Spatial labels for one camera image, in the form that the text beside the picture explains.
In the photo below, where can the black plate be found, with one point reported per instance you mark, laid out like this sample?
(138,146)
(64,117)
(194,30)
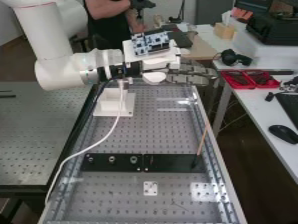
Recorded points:
(173,163)

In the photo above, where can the small silver metal part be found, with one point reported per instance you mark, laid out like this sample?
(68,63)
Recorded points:
(150,188)

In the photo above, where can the small white box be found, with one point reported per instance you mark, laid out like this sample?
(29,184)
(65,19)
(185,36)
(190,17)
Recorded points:
(107,105)

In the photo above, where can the black headphones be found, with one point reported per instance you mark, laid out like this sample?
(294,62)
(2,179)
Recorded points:
(230,57)

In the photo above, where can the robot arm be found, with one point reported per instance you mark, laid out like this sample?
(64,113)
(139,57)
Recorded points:
(48,33)

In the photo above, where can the person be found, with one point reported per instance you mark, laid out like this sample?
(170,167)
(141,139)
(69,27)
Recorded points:
(103,26)

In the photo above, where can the black case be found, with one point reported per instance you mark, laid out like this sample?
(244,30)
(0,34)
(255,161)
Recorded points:
(274,30)

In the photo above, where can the red tray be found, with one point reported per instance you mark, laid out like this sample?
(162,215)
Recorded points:
(266,78)
(237,80)

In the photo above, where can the black keyboard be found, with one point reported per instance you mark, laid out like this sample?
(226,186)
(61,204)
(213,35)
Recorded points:
(290,110)

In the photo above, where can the thin stick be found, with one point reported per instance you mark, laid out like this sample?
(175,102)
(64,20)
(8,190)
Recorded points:
(201,141)

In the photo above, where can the brown wooden desk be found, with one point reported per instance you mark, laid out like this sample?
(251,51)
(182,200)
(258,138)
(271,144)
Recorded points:
(201,50)

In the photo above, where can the white desk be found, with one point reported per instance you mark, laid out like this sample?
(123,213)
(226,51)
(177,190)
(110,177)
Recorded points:
(266,56)
(260,110)

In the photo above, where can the small cardboard box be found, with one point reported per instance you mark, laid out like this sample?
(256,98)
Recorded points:
(223,31)

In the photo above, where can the clear box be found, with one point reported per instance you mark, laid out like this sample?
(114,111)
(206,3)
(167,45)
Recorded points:
(133,133)

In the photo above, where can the black computer mouse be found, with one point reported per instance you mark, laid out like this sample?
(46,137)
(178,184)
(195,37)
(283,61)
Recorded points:
(283,134)

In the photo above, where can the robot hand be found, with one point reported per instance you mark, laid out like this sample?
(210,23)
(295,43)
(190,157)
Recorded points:
(153,55)

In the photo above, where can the thin dark drill bit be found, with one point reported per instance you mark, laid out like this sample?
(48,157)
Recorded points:
(178,206)

